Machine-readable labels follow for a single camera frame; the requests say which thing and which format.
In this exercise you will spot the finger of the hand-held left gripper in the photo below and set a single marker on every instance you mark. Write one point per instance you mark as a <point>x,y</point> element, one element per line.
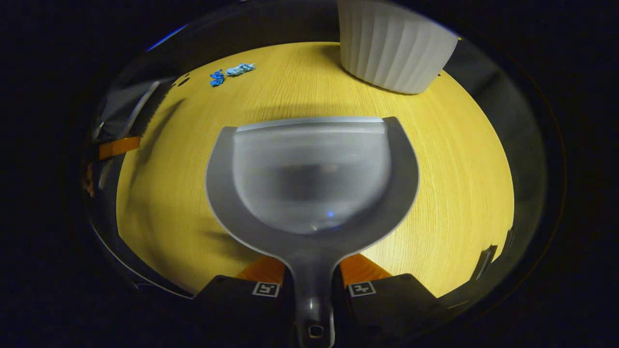
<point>118,147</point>

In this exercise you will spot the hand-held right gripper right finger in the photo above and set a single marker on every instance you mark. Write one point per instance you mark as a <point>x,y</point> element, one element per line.
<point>391,309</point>

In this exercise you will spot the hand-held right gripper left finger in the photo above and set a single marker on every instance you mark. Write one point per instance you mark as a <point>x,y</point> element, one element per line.
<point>237,309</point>

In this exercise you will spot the small grey broom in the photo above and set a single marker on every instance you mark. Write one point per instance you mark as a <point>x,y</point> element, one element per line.
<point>145,99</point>

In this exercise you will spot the dark blue paper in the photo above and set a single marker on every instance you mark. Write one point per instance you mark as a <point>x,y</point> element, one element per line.
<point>217,78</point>

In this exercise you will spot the light blue paper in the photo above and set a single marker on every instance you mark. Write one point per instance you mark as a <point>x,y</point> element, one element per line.
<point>239,69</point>

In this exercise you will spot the grey dustpan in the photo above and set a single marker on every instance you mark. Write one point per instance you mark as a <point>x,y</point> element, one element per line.
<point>309,169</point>

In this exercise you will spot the grey ribbed garbage bin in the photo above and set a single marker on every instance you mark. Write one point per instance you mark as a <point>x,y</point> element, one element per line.
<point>391,48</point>

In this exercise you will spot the wooden desktop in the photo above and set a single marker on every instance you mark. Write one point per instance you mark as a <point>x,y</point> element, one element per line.
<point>459,169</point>

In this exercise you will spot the black table edge bracket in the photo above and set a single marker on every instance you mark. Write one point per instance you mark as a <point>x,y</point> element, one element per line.
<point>484,263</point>

